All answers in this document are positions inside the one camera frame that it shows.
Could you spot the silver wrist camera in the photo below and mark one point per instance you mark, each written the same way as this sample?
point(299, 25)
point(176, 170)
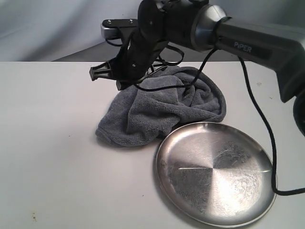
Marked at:
point(118, 28)

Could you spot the white backdrop sheet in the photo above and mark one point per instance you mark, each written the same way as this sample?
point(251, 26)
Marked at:
point(69, 30)

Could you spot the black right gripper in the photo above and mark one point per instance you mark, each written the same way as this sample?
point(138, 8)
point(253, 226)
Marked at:
point(130, 65)

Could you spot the grey fleece towel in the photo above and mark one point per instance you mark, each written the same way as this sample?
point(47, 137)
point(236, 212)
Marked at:
point(136, 117)

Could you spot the round steel plate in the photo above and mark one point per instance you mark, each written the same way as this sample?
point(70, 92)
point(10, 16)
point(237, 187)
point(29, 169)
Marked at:
point(215, 174)

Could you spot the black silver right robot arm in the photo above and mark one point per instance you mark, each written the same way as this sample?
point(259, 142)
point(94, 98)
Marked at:
point(200, 26)

